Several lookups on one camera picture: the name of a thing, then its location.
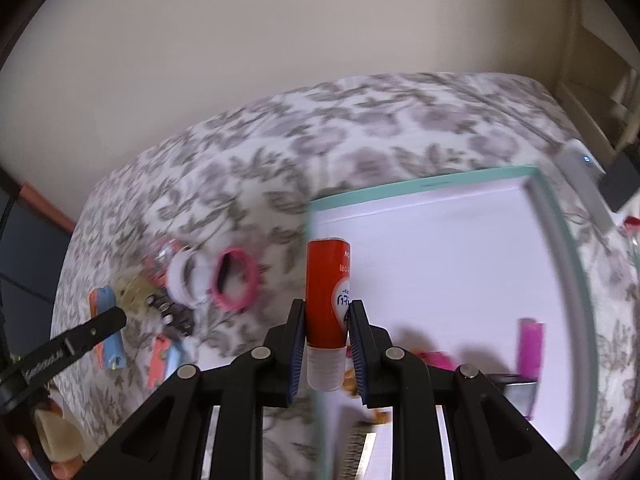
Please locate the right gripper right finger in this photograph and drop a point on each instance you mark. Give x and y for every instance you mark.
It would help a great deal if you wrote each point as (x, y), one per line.
(476, 430)

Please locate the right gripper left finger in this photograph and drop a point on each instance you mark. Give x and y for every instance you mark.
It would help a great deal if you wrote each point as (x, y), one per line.
(208, 416)

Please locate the black power adapter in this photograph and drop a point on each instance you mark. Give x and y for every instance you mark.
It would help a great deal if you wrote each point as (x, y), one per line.
(520, 391)

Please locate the pink blue folding toy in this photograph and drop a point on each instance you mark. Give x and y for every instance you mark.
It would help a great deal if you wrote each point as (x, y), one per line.
(166, 357)

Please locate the pink puppy toy figure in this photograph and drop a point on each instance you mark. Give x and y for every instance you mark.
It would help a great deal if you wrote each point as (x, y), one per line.
(410, 384)

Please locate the orange blue carrot knife toy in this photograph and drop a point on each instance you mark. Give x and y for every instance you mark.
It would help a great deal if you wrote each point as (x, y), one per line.
(110, 352)

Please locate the purple lighter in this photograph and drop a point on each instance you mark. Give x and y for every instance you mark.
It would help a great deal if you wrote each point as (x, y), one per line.
(530, 348)

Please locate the black toy car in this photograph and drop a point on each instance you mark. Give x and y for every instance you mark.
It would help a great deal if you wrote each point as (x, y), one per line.
(178, 320)

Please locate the cream hair claw clip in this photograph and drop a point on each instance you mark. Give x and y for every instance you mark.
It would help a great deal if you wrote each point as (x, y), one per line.
(132, 292)

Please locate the pink kids smartwatch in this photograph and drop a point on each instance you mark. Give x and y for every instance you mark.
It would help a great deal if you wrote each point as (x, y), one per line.
(235, 283)

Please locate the clear ball with pink bands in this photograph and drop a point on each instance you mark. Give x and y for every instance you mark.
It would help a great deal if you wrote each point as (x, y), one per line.
(157, 258)

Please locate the red glue tube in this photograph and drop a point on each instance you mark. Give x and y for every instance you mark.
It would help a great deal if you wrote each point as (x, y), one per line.
(326, 300)

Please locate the person left hand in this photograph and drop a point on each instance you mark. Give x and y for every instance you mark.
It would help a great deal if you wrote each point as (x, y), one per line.
(60, 439)

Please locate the teal white box lid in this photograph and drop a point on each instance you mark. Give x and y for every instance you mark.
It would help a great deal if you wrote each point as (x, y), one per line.
(455, 263)

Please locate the floral grey white blanket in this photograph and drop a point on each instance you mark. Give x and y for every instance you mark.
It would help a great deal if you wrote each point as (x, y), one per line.
(244, 178)

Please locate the white power strip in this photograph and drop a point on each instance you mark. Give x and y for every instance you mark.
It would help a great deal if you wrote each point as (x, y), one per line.
(583, 173)

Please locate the black charger plug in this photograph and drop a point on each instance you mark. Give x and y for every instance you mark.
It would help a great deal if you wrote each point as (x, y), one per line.
(621, 180)

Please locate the cream wooden shelf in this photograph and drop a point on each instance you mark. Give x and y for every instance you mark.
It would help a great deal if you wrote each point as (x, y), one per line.
(598, 86)

